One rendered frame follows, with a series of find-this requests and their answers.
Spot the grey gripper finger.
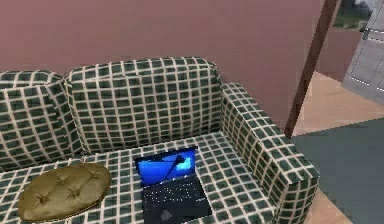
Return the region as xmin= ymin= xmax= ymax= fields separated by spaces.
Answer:
xmin=164 ymin=154 xmax=186 ymax=181

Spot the black laptop with blue screen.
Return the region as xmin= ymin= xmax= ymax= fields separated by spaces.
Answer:
xmin=134 ymin=145 xmax=213 ymax=224

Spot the green white checked sofa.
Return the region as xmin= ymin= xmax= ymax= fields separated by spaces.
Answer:
xmin=0 ymin=56 xmax=321 ymax=224

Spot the olive tufted round cushion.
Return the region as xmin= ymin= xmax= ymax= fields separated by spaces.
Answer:
xmin=17 ymin=162 xmax=113 ymax=224

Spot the grey panelled room door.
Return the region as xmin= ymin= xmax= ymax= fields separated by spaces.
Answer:
xmin=341 ymin=0 xmax=384 ymax=105

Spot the brown wooden door frame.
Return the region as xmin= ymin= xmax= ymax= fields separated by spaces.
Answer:
xmin=284 ymin=0 xmax=340 ymax=140

